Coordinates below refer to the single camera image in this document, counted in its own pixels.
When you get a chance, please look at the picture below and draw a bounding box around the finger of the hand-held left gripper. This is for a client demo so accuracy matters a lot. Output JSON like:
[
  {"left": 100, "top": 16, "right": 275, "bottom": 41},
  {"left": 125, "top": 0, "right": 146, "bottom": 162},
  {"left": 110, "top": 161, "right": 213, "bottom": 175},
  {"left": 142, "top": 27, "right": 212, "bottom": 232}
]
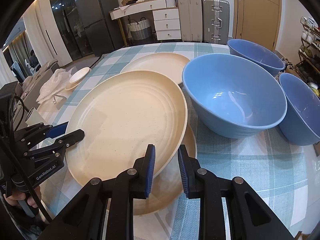
[
  {"left": 14, "top": 121, "right": 70, "bottom": 144},
  {"left": 21, "top": 129, "right": 85, "bottom": 161}
]

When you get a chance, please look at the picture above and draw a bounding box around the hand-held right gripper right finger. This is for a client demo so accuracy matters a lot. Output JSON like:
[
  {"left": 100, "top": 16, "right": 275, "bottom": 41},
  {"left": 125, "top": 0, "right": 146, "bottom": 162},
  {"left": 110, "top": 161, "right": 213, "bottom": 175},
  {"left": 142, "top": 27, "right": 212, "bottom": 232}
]
[{"left": 177, "top": 144, "right": 294, "bottom": 240}]

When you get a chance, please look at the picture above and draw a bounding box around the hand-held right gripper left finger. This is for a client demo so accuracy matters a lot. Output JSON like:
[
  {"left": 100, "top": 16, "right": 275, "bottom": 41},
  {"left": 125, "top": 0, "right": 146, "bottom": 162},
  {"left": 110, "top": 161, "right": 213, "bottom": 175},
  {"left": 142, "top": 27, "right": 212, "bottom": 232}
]
[{"left": 37, "top": 144, "right": 157, "bottom": 240}]

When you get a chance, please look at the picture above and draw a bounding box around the cream speckled plate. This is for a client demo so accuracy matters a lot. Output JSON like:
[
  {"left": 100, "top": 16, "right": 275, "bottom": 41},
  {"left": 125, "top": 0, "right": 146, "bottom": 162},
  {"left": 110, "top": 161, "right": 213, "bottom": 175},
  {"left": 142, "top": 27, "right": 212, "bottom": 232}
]
[
  {"left": 105, "top": 125, "right": 198, "bottom": 216},
  {"left": 119, "top": 52, "right": 192, "bottom": 86}
]

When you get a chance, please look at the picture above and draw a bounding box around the beige bowl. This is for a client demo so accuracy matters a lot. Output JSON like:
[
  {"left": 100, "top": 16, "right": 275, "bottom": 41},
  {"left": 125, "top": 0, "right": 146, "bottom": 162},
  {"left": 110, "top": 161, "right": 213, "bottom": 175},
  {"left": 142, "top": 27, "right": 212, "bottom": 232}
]
[{"left": 64, "top": 70, "right": 188, "bottom": 188}]

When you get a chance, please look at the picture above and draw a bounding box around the blue bowl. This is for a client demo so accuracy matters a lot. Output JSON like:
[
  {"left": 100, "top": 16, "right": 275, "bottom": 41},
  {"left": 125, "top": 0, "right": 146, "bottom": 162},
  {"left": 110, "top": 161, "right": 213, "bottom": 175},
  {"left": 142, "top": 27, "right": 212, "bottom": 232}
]
[
  {"left": 277, "top": 73, "right": 320, "bottom": 146},
  {"left": 182, "top": 53, "right": 288, "bottom": 139},
  {"left": 227, "top": 39, "right": 285, "bottom": 77}
]

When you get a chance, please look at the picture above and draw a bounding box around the person's left hand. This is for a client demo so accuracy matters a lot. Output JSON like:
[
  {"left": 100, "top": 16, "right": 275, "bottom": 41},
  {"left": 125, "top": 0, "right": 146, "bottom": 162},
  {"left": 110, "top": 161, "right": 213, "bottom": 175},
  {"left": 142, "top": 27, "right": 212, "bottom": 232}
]
[{"left": 4, "top": 187, "right": 42, "bottom": 218}]

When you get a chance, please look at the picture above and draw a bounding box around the small cream saucer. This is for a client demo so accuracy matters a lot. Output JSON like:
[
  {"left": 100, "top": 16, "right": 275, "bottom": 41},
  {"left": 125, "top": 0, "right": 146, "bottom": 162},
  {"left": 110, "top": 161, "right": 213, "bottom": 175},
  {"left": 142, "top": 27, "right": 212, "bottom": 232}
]
[{"left": 65, "top": 80, "right": 83, "bottom": 91}]

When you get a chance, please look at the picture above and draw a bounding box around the white plastic bag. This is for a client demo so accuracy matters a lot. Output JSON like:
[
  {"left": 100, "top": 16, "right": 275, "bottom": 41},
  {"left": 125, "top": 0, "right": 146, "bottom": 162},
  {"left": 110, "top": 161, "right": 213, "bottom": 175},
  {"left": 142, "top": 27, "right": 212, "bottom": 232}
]
[{"left": 36, "top": 68, "right": 77, "bottom": 103}]

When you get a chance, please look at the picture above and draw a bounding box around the teal checked tablecloth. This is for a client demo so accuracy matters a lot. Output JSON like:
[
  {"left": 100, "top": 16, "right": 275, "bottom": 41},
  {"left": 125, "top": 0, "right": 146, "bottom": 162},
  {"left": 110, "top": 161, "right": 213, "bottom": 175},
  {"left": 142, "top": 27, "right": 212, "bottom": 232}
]
[{"left": 37, "top": 41, "right": 320, "bottom": 240}]

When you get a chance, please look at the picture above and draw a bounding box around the small white plate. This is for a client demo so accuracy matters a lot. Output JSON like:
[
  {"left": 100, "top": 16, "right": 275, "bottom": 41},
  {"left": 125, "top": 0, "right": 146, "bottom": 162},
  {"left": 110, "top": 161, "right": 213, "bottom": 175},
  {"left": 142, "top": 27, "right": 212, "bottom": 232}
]
[{"left": 69, "top": 67, "right": 91, "bottom": 84}]

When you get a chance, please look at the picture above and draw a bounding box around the patterned floor rug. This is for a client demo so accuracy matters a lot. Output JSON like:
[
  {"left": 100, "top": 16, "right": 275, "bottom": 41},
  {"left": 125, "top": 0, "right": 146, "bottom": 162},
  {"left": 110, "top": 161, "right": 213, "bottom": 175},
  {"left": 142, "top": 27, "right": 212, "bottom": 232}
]
[{"left": 89, "top": 52, "right": 111, "bottom": 68}]

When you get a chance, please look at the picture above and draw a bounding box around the white wardrobe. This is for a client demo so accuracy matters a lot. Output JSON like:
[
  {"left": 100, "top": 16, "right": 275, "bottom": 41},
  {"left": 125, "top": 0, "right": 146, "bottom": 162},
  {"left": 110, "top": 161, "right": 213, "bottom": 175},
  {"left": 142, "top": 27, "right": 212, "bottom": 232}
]
[{"left": 23, "top": 0, "right": 73, "bottom": 68}]

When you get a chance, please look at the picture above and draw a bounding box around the black glass cabinet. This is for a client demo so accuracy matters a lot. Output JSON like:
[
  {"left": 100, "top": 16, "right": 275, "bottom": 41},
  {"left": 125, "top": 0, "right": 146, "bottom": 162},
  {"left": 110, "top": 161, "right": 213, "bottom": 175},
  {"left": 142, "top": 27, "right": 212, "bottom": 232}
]
[{"left": 47, "top": 0, "right": 87, "bottom": 61}]

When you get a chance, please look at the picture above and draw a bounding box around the grey refrigerator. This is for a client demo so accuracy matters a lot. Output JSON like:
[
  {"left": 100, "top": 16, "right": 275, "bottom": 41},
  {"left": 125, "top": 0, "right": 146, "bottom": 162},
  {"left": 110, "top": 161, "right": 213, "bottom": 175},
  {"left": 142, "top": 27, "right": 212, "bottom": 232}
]
[{"left": 73, "top": 0, "right": 116, "bottom": 57}]

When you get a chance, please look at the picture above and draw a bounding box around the woven laundry basket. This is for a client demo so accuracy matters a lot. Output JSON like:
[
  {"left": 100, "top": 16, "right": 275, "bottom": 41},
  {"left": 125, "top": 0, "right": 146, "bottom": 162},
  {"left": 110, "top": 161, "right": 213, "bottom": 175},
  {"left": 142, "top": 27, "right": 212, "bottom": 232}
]
[{"left": 127, "top": 17, "right": 153, "bottom": 41}]

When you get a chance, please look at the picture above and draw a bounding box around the white vanity desk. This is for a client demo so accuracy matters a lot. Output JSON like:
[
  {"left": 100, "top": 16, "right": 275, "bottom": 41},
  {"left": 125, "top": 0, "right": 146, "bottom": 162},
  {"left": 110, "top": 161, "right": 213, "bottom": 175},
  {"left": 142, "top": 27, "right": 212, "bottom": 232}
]
[{"left": 109, "top": 0, "right": 182, "bottom": 41}]

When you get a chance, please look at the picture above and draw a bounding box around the beige suitcase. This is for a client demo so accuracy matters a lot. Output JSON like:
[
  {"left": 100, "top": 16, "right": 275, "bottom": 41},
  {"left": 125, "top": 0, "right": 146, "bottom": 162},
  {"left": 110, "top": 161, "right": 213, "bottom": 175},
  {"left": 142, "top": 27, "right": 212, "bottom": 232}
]
[{"left": 177, "top": 0, "right": 203, "bottom": 43}]

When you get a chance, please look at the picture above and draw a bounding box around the silver suitcase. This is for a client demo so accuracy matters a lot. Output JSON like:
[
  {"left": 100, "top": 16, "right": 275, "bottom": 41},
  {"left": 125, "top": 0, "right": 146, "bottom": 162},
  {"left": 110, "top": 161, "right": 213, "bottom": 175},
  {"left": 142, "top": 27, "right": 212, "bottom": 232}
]
[{"left": 201, "top": 0, "right": 230, "bottom": 44}]

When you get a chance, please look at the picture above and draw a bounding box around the wooden shoe rack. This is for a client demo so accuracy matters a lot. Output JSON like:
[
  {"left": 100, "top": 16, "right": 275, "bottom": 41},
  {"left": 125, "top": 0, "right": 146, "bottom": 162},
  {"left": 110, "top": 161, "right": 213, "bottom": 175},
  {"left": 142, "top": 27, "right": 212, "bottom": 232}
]
[{"left": 297, "top": 16, "right": 320, "bottom": 92}]

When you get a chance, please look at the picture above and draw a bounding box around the wooden door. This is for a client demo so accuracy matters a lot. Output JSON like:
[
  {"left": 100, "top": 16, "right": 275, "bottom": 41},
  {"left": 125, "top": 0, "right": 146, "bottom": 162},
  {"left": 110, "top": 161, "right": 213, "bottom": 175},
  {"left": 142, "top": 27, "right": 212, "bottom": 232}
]
[{"left": 233, "top": 0, "right": 282, "bottom": 52}]

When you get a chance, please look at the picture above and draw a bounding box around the shoe rack with shoes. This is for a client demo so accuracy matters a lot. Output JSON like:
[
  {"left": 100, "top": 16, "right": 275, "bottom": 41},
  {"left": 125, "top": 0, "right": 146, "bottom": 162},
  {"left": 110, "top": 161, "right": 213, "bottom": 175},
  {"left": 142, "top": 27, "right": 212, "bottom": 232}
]
[{"left": 299, "top": 16, "right": 320, "bottom": 90}]

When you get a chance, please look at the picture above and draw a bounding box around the black cable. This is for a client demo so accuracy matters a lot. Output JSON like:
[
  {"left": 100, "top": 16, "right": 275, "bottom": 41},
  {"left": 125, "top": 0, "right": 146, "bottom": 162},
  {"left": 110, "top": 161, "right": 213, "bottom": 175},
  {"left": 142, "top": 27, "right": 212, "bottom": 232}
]
[{"left": 0, "top": 94, "right": 53, "bottom": 222}]

